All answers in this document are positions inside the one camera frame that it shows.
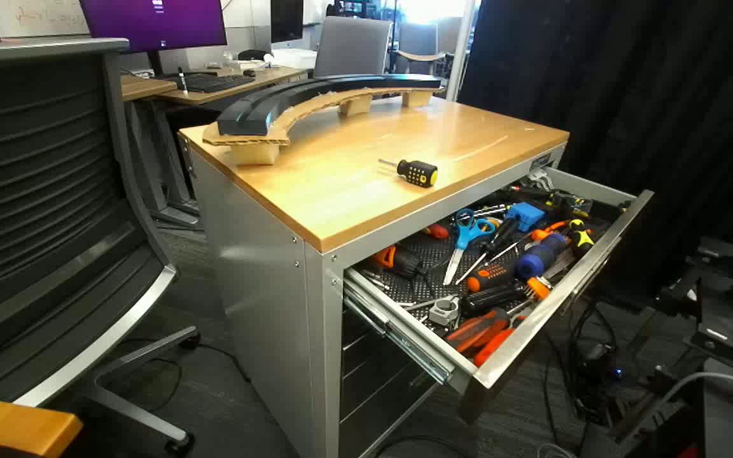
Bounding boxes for black yellow handled screwdriver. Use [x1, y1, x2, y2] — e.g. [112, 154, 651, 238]
[378, 154, 440, 187]

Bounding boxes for blue handled scissors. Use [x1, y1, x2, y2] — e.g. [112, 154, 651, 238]
[440, 210, 505, 287]

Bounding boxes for grey cable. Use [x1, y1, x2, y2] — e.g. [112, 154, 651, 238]
[637, 367, 733, 428]

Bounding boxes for white pole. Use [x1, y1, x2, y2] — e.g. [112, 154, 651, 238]
[444, 0, 482, 103]

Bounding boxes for orange wooden furniture piece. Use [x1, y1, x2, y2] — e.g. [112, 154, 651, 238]
[0, 392, 86, 458]

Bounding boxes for curved wooden track black top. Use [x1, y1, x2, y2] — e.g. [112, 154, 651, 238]
[202, 72, 444, 168]

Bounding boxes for grey metal tool drawer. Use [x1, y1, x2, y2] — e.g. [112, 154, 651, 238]
[341, 166, 658, 392]

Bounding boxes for grey office chair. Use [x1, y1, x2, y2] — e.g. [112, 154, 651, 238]
[314, 12, 394, 82]

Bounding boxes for yellow black handled tool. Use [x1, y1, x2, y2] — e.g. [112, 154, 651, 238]
[563, 215, 598, 252]

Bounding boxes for grey workbench cabinet wood top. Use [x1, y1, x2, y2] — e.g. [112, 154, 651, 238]
[175, 97, 574, 458]

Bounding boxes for black curtain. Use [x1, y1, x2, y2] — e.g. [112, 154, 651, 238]
[458, 0, 733, 301]

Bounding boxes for dark computer monitor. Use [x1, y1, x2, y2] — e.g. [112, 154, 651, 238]
[268, 0, 308, 46]

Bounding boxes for wooden office desk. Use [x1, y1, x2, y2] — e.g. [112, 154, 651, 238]
[121, 60, 310, 110]

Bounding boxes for black computer keyboard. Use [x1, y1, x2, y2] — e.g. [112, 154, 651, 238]
[180, 68, 261, 93]

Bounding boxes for black mesh office chair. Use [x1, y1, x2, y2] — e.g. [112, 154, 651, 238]
[0, 35, 203, 456]

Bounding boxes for orange black handled pliers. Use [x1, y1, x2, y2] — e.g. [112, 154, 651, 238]
[526, 215, 574, 247]

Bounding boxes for blue plastic bit box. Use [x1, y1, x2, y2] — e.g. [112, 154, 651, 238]
[501, 201, 551, 233]

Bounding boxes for purple screen computer monitor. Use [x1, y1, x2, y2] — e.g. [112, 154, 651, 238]
[77, 0, 229, 56]

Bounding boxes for blue black handled screwdriver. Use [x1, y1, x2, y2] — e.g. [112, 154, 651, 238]
[514, 229, 576, 303]

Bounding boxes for black floor cable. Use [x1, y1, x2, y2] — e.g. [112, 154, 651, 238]
[542, 295, 641, 428]

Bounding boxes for orange black handled screwdriver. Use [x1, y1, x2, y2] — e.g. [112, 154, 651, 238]
[463, 253, 524, 295]
[444, 304, 514, 355]

